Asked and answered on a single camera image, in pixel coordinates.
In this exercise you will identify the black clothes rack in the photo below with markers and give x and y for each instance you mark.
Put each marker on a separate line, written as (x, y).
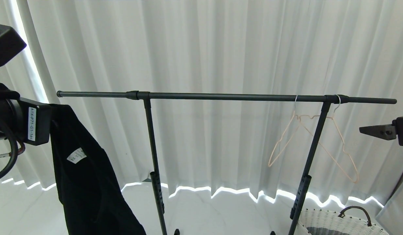
(221, 96)

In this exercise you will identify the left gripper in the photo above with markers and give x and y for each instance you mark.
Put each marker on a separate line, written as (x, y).
(41, 124)

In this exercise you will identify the white curtain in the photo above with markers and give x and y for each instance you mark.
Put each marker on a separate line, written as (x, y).
(204, 49)

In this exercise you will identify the white laundry basket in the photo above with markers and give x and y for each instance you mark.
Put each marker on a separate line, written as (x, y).
(322, 223)

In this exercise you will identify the black garment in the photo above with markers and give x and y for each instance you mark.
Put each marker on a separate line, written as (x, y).
(90, 195)

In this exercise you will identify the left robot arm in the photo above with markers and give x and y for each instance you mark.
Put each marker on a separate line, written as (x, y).
(0, 155)

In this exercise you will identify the pink clothes hanger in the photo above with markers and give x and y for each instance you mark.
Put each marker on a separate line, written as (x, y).
(295, 104)
(315, 116)

